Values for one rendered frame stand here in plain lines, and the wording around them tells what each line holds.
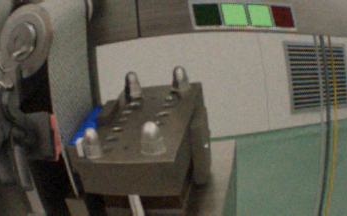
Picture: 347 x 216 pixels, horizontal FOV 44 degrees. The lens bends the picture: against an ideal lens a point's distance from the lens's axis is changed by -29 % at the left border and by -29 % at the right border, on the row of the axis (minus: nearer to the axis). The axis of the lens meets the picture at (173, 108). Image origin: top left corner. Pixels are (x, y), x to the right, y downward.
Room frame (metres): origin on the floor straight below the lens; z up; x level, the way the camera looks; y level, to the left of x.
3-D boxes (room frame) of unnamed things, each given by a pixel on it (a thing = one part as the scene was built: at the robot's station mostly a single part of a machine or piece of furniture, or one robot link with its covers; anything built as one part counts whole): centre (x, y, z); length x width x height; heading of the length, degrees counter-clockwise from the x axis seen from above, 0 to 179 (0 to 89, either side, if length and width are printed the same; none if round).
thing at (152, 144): (0.81, 0.04, 1.05); 0.04 x 0.04 x 0.04
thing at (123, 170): (0.98, 0.05, 1.00); 0.40 x 0.16 x 0.06; 170
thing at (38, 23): (0.97, 0.24, 1.25); 0.26 x 0.12 x 0.12; 170
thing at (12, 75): (0.81, 0.30, 1.05); 0.06 x 0.05 x 0.31; 170
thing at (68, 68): (0.95, 0.18, 1.11); 0.23 x 0.01 x 0.18; 170
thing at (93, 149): (0.82, 0.13, 1.05); 0.04 x 0.04 x 0.04
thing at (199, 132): (0.97, -0.04, 0.97); 0.10 x 0.03 x 0.11; 170
